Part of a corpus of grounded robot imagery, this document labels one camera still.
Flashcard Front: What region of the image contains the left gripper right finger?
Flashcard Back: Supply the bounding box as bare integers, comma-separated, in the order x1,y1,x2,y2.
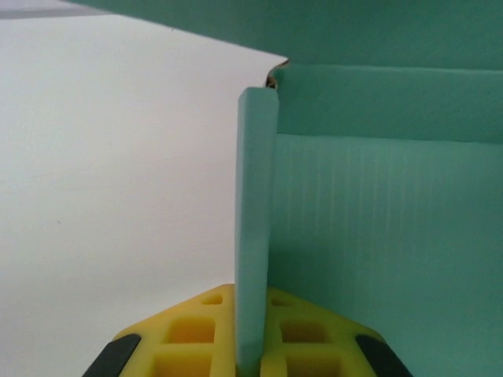
259,287,413,377

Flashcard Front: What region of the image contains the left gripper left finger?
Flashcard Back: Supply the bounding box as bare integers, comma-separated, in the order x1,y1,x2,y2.
88,282,239,377

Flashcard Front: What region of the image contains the green cardboard box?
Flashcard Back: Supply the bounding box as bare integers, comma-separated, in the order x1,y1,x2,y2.
61,0,503,377

